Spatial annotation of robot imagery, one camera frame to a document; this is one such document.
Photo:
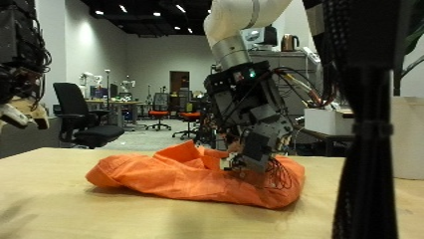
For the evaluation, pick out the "orange shirt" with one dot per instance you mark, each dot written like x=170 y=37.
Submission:
x=167 y=176

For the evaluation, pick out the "orange seat office chair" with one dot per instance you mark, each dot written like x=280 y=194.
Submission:
x=190 y=115
x=158 y=114

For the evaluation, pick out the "white storage box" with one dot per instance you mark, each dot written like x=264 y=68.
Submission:
x=327 y=121

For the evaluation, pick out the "grey filing cabinet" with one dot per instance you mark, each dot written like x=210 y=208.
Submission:
x=295 y=59

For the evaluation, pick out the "dark side table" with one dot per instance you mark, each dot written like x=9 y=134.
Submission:
x=324 y=137

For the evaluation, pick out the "brown door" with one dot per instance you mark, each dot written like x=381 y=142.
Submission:
x=178 y=81

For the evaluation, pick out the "copper electric kettle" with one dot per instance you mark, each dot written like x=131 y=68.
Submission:
x=288 y=43

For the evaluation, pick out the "grey sofa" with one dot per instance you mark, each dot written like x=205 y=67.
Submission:
x=26 y=139

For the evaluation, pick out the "grey boxy monitor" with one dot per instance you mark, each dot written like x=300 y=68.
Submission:
x=262 y=36

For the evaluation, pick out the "small white lab robot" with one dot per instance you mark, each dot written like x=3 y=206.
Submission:
x=127 y=85

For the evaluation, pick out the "black office chair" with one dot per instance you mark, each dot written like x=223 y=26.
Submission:
x=94 y=132

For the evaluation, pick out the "grey office desk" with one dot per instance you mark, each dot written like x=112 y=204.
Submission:
x=125 y=103

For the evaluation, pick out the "long ceiling light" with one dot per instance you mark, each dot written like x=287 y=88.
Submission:
x=179 y=8

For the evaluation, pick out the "round ceiling light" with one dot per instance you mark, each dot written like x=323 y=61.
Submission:
x=157 y=14

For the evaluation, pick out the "white round plant pot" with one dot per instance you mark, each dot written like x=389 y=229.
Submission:
x=408 y=139

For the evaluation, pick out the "green potted plant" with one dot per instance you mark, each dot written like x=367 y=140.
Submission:
x=412 y=40

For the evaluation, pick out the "black camera tripod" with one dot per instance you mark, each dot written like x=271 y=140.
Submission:
x=203 y=131

